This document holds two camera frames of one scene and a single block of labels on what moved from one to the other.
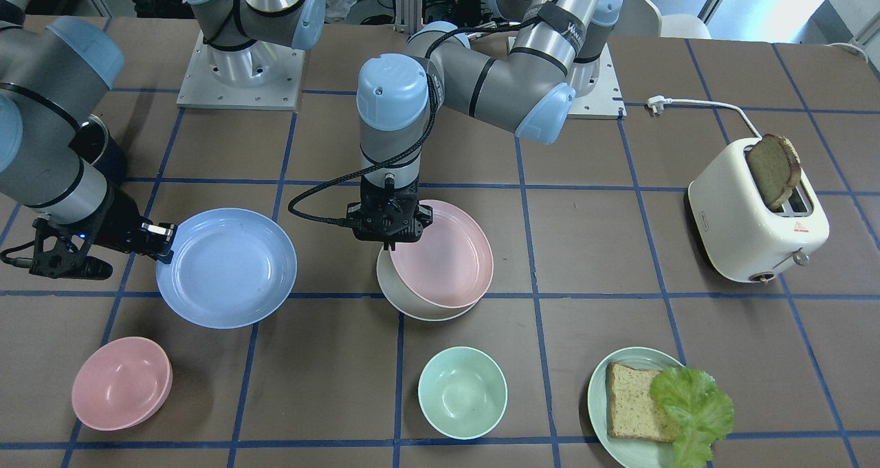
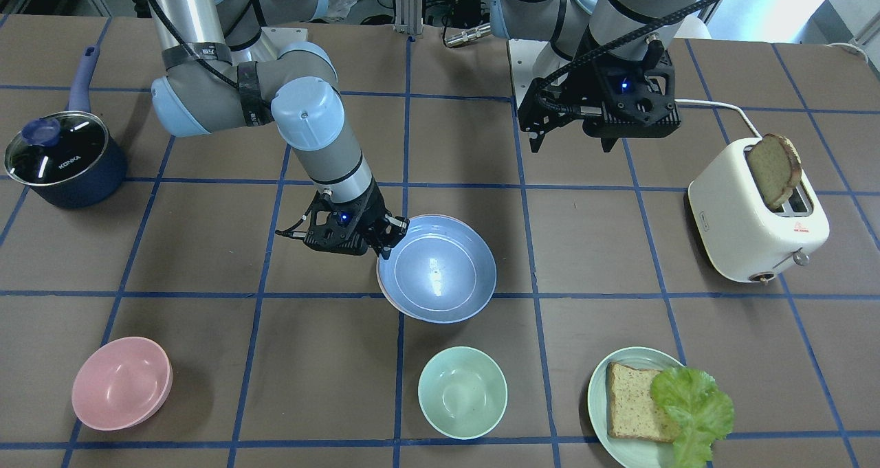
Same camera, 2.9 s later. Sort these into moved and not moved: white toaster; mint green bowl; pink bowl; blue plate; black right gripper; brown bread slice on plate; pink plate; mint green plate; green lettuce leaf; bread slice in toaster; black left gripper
Moved: blue plate; black right gripper; pink plate; black left gripper
Not moved: pink bowl; mint green plate; white toaster; green lettuce leaf; mint green bowl; bread slice in toaster; brown bread slice on plate
